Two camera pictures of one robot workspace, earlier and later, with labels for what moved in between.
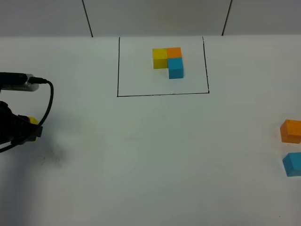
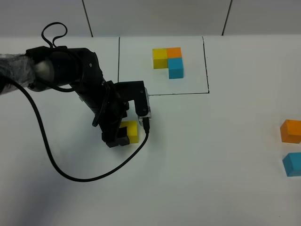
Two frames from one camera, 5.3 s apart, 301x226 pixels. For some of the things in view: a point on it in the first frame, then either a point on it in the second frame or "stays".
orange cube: [290, 131] stays
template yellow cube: [160, 58] stays
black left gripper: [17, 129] -> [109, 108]
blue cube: [292, 163] stays
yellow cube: [33, 120] -> [132, 127]
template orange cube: [174, 52] stays
